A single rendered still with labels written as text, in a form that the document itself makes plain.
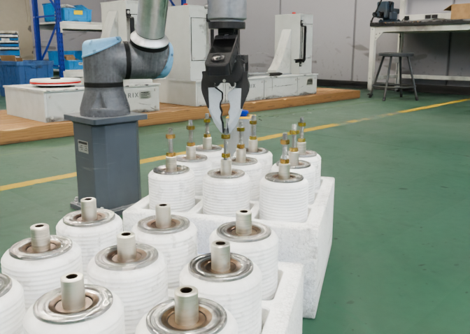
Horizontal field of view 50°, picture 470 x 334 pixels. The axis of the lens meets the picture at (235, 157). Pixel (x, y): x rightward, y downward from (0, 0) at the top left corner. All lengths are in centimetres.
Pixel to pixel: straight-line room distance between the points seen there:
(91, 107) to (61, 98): 157
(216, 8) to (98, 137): 69
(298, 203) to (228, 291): 44
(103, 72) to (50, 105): 156
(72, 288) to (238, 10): 62
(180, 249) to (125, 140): 89
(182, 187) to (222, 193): 9
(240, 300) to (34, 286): 25
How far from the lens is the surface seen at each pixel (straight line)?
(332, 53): 682
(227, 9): 96
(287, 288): 71
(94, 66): 155
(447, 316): 108
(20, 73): 551
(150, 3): 149
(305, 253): 95
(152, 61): 156
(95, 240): 75
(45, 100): 307
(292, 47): 474
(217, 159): 123
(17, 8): 751
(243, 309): 58
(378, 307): 107
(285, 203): 95
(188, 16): 375
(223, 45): 95
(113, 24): 348
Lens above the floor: 50
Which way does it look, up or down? 12 degrees down
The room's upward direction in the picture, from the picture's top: straight up
